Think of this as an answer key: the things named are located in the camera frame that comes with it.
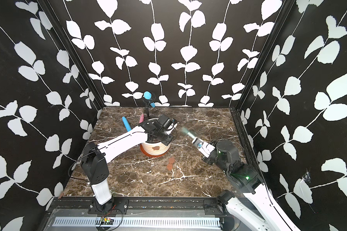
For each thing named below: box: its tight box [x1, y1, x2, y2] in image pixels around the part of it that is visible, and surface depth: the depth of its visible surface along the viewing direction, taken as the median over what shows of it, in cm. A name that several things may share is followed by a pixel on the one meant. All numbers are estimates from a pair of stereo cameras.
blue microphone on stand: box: [143, 90, 156, 108], surface depth 95 cm
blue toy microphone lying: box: [121, 116, 132, 132], surface depth 109 cm
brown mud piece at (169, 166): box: [166, 163, 174, 171], surface depth 90 cm
